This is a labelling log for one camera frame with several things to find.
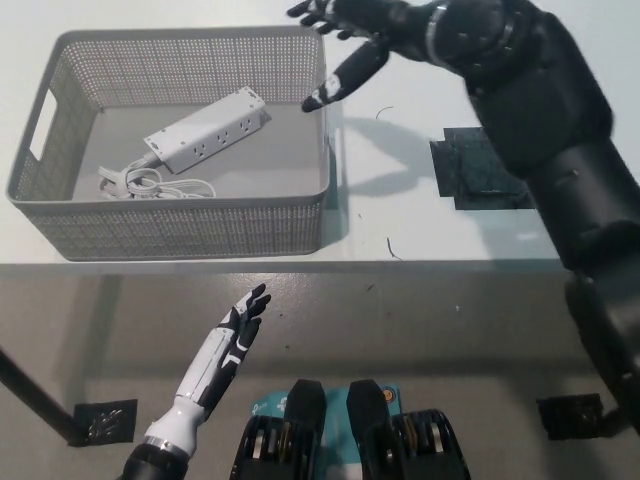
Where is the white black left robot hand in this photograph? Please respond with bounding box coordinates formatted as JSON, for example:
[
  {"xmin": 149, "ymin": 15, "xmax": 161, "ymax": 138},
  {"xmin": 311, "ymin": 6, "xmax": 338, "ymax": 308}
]
[{"xmin": 173, "ymin": 282, "xmax": 274, "ymax": 420}]

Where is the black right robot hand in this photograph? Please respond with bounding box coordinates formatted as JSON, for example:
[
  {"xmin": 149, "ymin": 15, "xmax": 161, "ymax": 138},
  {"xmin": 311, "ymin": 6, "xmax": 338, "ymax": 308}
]
[{"xmin": 286, "ymin": 0, "xmax": 436, "ymax": 115}]

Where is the white power strip with cord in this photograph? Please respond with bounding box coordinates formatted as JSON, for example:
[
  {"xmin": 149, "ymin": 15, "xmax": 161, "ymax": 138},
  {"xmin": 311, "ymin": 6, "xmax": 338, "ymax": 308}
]
[{"xmin": 97, "ymin": 87, "xmax": 272, "ymax": 202}]

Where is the grey perforated plastic basket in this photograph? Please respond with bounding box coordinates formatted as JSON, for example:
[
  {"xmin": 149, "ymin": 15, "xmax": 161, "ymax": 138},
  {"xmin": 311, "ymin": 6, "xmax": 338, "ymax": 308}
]
[{"xmin": 5, "ymin": 25, "xmax": 346, "ymax": 262}]

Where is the black tape patch on table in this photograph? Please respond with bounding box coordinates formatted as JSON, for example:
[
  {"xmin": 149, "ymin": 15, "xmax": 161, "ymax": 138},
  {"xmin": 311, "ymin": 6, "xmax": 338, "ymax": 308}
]
[{"xmin": 428, "ymin": 126, "xmax": 534, "ymax": 212}]

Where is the black table leg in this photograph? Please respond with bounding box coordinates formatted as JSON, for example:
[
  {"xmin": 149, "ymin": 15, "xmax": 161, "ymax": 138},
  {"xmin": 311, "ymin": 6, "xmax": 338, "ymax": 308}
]
[
  {"xmin": 0, "ymin": 344, "xmax": 84, "ymax": 448},
  {"xmin": 601, "ymin": 405, "xmax": 637, "ymax": 439}
]

